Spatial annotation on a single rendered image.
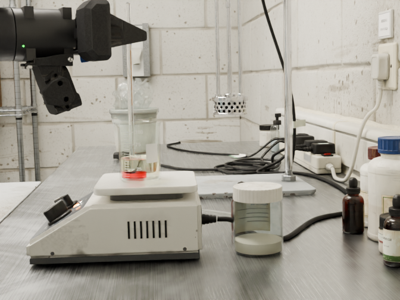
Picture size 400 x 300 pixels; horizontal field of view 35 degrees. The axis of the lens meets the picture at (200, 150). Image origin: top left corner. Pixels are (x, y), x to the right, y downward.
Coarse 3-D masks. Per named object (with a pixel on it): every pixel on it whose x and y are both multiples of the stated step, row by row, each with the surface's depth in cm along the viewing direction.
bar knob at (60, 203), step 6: (54, 204) 76; (60, 204) 76; (48, 210) 75; (54, 210) 75; (60, 210) 76; (66, 210) 77; (48, 216) 75; (54, 216) 75; (60, 216) 75; (48, 222) 76; (54, 222) 74
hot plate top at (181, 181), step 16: (112, 176) 81; (176, 176) 80; (192, 176) 80; (96, 192) 73; (112, 192) 73; (128, 192) 73; (144, 192) 73; (160, 192) 73; (176, 192) 73; (192, 192) 73
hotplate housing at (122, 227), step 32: (64, 224) 72; (96, 224) 73; (128, 224) 73; (160, 224) 73; (192, 224) 73; (32, 256) 73; (64, 256) 73; (96, 256) 73; (128, 256) 73; (160, 256) 74; (192, 256) 74
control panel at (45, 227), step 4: (92, 192) 83; (84, 196) 84; (88, 196) 81; (80, 200) 83; (84, 200) 80; (80, 204) 78; (84, 204) 75; (72, 208) 79; (76, 208) 76; (80, 208) 73; (72, 212) 74; (68, 216) 73; (60, 220) 74; (44, 224) 80; (52, 224) 75; (40, 228) 79; (44, 228) 76; (48, 228) 74; (36, 232) 77; (40, 232) 74
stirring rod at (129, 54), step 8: (128, 8) 75; (128, 16) 75; (128, 48) 75; (128, 56) 76; (128, 64) 76; (128, 72) 76; (128, 80) 76; (128, 88) 76; (128, 96) 76; (128, 104) 76
